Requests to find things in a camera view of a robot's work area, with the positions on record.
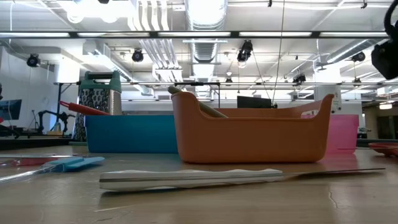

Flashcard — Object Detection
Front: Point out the red slotted spatula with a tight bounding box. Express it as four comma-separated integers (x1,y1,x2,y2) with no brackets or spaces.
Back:
368,142,398,157

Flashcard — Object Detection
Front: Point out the black background monitor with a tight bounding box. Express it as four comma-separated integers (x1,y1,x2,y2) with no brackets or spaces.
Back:
237,95,277,109

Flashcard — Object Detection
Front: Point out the pink plastic bin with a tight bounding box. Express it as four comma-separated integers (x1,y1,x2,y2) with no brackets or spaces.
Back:
300,113,360,155

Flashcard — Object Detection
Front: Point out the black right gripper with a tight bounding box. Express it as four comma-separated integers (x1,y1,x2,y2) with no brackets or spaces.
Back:
371,39,398,80

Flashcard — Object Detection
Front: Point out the cream-handled table knife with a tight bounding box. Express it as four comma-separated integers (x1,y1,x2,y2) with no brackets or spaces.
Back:
99,167,386,192

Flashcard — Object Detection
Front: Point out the red-handled metal kitchen tool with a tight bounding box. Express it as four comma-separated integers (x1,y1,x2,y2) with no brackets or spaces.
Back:
58,100,111,117

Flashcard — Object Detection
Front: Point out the pink spatula clear handle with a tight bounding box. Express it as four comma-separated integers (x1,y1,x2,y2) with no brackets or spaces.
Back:
0,157,60,167

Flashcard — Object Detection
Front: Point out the black overhead frame bar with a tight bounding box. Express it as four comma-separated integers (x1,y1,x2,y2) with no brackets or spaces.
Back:
0,30,398,40

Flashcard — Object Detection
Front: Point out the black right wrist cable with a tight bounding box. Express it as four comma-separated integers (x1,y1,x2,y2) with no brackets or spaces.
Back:
384,0,398,35

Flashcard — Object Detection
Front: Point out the teal plastic bin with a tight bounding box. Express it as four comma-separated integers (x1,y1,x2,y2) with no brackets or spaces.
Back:
84,114,180,154

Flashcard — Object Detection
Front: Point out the black ceiling spotlight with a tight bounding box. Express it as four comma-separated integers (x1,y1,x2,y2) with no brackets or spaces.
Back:
236,39,254,63
26,53,41,68
131,49,145,63
292,73,307,85
351,51,366,63

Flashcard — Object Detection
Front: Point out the blue lit screen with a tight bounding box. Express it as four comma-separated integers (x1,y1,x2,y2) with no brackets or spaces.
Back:
0,99,23,121

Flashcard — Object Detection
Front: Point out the grey spatula wooden handle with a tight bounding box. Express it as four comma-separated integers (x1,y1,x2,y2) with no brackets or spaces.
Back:
0,154,85,159

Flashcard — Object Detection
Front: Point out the blue spatula clear handle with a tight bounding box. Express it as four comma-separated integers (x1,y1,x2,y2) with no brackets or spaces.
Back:
0,156,106,184

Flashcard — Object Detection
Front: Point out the orange plastic bin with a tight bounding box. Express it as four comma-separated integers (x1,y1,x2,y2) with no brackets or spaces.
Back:
171,91,335,165

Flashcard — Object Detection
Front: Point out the silver ventilation duct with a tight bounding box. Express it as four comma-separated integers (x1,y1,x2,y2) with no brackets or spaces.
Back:
185,0,228,97

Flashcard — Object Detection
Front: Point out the metal box grater teal handle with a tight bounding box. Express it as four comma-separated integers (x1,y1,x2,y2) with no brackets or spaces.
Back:
68,70,123,146

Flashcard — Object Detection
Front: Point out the green-handled knife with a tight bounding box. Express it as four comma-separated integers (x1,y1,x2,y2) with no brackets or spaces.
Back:
167,86,228,119

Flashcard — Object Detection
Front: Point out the thin hanging cable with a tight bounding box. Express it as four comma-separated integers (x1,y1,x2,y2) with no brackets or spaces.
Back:
272,0,286,105

